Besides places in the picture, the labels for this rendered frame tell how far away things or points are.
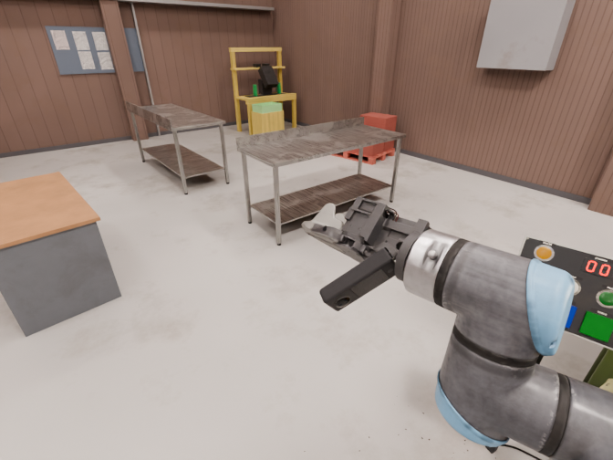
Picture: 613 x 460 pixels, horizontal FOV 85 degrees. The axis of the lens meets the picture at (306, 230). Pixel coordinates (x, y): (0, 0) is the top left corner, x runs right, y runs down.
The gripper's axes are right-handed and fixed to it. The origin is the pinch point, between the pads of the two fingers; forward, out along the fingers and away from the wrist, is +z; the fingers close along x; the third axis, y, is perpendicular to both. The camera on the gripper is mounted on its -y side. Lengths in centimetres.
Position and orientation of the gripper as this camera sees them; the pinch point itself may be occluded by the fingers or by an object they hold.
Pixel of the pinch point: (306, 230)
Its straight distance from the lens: 58.0
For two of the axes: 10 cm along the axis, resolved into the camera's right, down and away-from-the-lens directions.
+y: 5.0, -8.5, 1.6
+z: -7.0, -2.9, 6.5
